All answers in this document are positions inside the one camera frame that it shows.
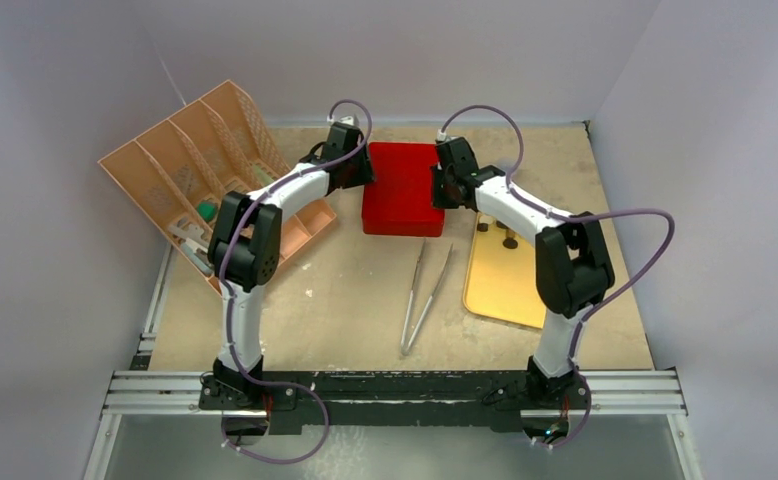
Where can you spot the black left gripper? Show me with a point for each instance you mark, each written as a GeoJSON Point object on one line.
{"type": "Point", "coordinates": [365, 176]}

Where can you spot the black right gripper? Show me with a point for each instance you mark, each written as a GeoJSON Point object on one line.
{"type": "Point", "coordinates": [442, 189]}

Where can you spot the red box lid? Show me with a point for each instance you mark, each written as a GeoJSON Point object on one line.
{"type": "Point", "coordinates": [399, 201]}

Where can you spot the metal slotted tongs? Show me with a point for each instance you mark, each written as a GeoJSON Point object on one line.
{"type": "Point", "coordinates": [420, 301]}

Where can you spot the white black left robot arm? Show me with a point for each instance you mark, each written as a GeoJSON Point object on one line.
{"type": "Point", "coordinates": [245, 248]}

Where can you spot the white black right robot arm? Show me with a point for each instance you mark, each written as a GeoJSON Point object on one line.
{"type": "Point", "coordinates": [573, 269]}

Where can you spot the light green eraser box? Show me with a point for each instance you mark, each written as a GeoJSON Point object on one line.
{"type": "Point", "coordinates": [263, 176]}

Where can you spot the yellow plastic tray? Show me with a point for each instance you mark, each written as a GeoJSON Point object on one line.
{"type": "Point", "coordinates": [500, 283]}

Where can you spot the green block in organizer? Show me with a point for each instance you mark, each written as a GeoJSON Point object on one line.
{"type": "Point", "coordinates": [207, 210]}

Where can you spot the peach plastic file organizer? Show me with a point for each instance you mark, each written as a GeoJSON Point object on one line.
{"type": "Point", "coordinates": [199, 153]}

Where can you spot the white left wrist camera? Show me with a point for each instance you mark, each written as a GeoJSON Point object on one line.
{"type": "Point", "coordinates": [351, 120]}

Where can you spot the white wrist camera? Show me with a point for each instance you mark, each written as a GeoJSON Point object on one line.
{"type": "Point", "coordinates": [443, 136]}
{"type": "Point", "coordinates": [351, 120]}

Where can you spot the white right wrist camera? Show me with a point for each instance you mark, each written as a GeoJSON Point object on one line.
{"type": "Point", "coordinates": [443, 136]}

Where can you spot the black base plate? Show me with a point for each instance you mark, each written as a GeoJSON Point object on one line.
{"type": "Point", "coordinates": [504, 401]}

